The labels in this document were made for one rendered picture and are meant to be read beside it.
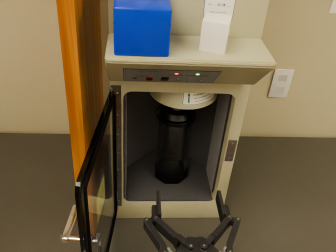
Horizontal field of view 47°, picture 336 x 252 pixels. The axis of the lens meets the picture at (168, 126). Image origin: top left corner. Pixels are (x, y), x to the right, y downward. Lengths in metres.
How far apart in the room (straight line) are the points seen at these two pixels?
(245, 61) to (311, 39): 0.69
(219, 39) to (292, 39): 0.67
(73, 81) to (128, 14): 0.18
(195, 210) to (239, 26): 0.56
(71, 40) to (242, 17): 0.34
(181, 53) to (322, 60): 0.81
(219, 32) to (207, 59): 0.05
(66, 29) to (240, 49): 0.33
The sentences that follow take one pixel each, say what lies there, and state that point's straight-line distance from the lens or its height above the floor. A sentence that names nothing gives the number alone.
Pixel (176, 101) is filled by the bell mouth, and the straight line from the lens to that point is 0.92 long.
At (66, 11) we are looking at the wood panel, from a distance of 0.71.
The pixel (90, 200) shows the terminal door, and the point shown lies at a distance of 0.72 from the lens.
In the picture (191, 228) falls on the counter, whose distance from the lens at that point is 1.15.
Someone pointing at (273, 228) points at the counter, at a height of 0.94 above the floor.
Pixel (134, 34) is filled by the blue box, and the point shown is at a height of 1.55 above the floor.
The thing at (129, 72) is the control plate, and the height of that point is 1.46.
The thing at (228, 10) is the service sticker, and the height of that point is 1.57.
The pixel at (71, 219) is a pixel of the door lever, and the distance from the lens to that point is 0.82.
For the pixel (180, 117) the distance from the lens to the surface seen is 1.01.
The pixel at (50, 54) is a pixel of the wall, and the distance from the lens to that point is 1.35.
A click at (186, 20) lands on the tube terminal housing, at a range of 0.81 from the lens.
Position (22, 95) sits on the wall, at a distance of 1.45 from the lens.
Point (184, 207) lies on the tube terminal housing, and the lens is 1.14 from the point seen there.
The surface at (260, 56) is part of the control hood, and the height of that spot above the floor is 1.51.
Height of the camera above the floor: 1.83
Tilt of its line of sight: 36 degrees down
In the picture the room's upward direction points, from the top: 5 degrees clockwise
